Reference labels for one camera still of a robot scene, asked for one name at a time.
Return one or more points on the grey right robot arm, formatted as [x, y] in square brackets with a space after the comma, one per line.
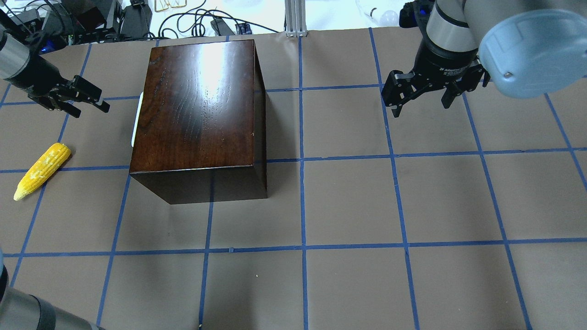
[526, 47]

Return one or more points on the gold wire rack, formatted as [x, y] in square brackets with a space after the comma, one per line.
[164, 5]

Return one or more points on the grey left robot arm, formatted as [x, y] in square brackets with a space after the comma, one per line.
[22, 67]

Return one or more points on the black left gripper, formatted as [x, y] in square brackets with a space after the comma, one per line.
[32, 79]

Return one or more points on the yellow corn cob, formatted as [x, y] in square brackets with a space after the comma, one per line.
[45, 167]

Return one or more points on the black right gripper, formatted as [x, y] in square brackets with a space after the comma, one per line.
[445, 63]

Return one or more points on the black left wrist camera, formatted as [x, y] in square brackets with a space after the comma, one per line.
[45, 42]

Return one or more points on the aluminium frame post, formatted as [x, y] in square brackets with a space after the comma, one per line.
[295, 18]

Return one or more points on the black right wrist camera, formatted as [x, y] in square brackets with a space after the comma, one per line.
[415, 13]

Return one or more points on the white light bulb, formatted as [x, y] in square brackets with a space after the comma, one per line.
[378, 13]

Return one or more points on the black power adapter with cable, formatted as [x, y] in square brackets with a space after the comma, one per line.
[199, 22]

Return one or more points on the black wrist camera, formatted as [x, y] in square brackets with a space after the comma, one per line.
[415, 13]
[45, 42]

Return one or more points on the black equipment pile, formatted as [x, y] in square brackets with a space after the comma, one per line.
[92, 21]

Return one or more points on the dark wooden drawer cabinet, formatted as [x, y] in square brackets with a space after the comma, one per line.
[200, 134]

